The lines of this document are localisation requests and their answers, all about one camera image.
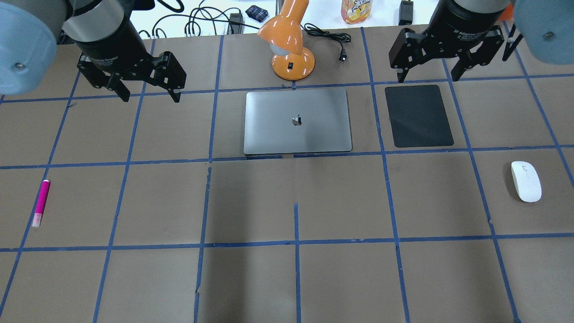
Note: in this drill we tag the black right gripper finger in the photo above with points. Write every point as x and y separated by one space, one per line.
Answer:
487 50
411 49

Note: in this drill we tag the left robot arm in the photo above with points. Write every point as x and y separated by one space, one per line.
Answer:
30 33

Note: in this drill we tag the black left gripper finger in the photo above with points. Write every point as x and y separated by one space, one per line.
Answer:
98 79
165 72

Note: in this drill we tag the pink marker pen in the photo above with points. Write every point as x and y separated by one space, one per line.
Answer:
41 202

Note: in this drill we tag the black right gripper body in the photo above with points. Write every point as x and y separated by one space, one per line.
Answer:
456 28

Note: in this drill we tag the black charger brick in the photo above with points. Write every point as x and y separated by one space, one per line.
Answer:
406 12

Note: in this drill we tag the black mousepad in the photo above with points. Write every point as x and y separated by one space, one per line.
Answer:
418 117

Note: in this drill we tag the orange desk lamp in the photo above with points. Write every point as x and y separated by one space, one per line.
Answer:
291 61

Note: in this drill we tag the white computer mouse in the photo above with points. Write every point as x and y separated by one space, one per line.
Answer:
526 181

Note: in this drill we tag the dark checkered pouch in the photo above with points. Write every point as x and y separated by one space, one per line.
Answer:
257 13

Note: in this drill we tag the orange snack bag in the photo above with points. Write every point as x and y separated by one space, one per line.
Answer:
355 11

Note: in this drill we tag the black power adapter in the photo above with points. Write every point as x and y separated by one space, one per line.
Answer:
235 24

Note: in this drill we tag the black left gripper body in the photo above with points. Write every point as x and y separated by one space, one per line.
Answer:
111 41

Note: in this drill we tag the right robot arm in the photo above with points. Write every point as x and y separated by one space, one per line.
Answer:
545 25

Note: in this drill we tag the silver closed laptop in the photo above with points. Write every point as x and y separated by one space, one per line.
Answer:
301 121

